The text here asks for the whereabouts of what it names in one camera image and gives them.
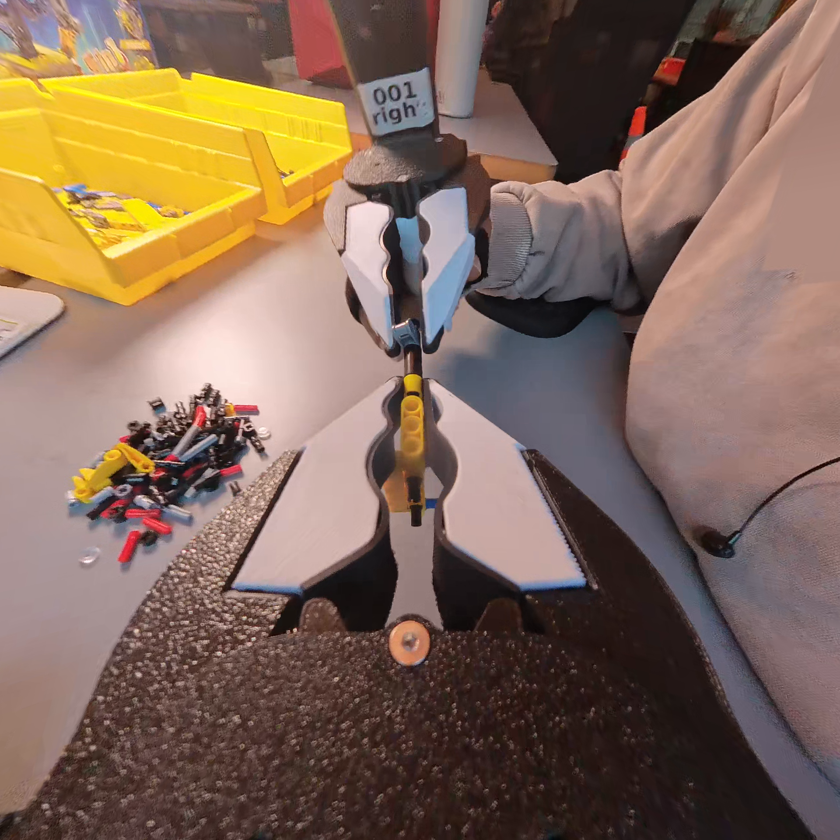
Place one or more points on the red bag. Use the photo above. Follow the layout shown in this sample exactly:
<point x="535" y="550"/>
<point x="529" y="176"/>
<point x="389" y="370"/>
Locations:
<point x="315" y="46"/>

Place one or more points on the yellow storage bin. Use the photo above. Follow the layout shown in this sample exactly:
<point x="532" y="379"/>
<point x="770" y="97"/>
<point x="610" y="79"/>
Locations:
<point x="308" y="177"/>
<point x="164" y="269"/>

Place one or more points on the pile of small building pieces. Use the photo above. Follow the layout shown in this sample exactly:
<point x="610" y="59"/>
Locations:
<point x="164" y="472"/>

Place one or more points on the white water bottle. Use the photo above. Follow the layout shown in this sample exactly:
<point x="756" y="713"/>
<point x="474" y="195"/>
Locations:
<point x="463" y="65"/>

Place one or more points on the black office chair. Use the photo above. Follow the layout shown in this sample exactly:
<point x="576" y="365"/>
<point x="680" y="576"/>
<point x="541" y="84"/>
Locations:
<point x="577" y="85"/>

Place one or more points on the person's beige sweatshirt torso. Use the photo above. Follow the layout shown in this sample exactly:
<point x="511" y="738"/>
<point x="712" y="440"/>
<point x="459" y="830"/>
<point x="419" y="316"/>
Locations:
<point x="741" y="328"/>

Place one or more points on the heap of yellow building pieces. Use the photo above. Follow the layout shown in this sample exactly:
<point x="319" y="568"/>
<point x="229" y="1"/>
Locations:
<point x="111" y="216"/>

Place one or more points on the yellow beam assembly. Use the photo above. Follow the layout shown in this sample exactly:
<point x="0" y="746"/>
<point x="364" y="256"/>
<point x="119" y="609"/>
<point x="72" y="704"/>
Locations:
<point x="412" y="420"/>

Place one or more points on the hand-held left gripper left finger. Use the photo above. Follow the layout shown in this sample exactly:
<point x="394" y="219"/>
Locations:
<point x="315" y="512"/>

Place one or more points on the person's right hand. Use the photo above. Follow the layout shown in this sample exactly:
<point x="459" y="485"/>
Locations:
<point x="367" y="325"/>

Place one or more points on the orange traffic cone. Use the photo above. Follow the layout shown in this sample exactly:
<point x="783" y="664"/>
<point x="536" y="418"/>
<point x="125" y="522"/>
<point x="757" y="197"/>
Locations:
<point x="633" y="134"/>

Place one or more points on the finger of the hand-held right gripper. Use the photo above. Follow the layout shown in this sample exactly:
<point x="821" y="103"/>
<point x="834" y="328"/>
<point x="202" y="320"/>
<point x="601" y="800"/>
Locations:
<point x="449" y="262"/>
<point x="367" y="262"/>

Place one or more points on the person's right forearm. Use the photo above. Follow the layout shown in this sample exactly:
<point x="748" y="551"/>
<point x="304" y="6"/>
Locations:
<point x="571" y="236"/>

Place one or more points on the small grey connector assembly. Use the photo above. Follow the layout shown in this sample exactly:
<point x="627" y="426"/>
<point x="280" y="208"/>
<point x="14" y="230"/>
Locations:
<point x="405" y="331"/>

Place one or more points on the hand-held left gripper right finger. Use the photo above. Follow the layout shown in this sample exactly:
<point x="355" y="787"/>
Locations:
<point x="505" y="512"/>

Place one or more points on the robot kit box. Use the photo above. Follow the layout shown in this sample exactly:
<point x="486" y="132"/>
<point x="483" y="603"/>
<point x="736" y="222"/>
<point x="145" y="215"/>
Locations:
<point x="65" y="39"/>

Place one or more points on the adjacent grey table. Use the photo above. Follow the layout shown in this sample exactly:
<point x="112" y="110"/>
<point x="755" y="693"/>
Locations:
<point x="512" y="138"/>

